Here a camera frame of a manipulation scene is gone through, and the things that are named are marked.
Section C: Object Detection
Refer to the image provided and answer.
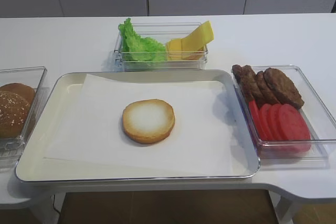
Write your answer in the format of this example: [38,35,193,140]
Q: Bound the clear patty tomato container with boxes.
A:
[231,65,335,167]

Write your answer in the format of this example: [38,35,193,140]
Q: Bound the clear lettuce cheese container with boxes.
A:
[112,23,208,71]

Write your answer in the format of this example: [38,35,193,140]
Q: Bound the white parchment paper sheet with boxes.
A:
[45,74,233,175]

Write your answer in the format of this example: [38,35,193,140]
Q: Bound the green lettuce leaf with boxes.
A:
[118,18,166,61]

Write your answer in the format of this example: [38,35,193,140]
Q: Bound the bun bottom front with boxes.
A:
[122,99,175,144]

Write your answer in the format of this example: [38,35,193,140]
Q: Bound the front red tomato slice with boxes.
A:
[276,104,311,142]

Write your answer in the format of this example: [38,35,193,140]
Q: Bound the rear brown beef patty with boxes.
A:
[232,65,245,95]

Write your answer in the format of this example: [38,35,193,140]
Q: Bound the flat yellow cheese slices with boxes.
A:
[165,39,204,61]

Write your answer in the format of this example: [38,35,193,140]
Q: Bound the leaning yellow cheese slice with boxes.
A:
[181,21,214,51]

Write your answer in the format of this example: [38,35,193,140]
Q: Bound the clear bun container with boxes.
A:
[1,67,49,172]

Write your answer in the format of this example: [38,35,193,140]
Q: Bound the silver metal tray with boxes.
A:
[15,70,260,183]

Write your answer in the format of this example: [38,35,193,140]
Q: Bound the brown beef patty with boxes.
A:
[232,65,245,95]
[240,65,265,103]
[255,71,280,105]
[264,68,305,110]

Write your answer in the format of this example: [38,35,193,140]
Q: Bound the sesame bun top right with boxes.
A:
[1,91,30,138]

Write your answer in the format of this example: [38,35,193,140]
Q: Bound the red tomato slice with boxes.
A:
[267,104,283,141]
[248,100,267,141]
[259,103,274,141]
[276,104,311,142]

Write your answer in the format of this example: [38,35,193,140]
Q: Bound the front brown beef patty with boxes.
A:
[264,68,305,110]

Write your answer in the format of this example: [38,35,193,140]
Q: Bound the rear red tomato slice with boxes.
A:
[248,100,267,141]

